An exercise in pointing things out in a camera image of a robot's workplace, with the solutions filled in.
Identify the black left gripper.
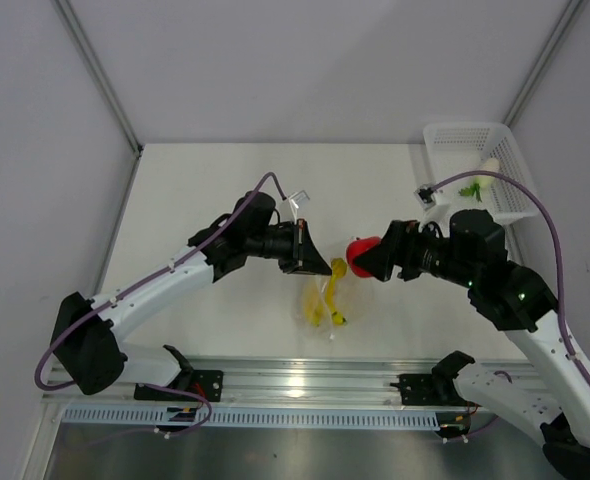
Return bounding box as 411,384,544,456
245,218,331,276

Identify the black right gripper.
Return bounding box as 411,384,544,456
354,217,478,287

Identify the red tomato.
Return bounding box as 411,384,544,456
344,234,384,279

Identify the yellow banana bunch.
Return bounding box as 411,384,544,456
301,258,348,327

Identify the clear zip top bag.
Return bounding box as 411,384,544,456
291,237,374,341

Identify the white radish with leaves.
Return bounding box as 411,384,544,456
458,157,500,202

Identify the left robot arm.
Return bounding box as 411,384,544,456
51,192,332,400

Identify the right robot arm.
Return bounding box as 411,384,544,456
346,209,590,479

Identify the white perforated plastic basket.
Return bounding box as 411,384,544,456
423,121,539,228

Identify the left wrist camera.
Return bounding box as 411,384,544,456
287,190,310,209

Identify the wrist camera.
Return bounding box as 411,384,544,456
287,190,310,209
414,184,435,209

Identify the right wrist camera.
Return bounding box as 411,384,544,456
414,184,435,209

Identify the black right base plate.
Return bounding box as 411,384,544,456
390,373,467,407

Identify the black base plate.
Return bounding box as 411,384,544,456
134,370,224,403
390,373,467,407

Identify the aluminium frame rail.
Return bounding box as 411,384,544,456
41,357,554,410

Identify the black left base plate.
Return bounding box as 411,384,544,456
134,370,224,403

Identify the white slotted cable duct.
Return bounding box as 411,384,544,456
62,404,440,431

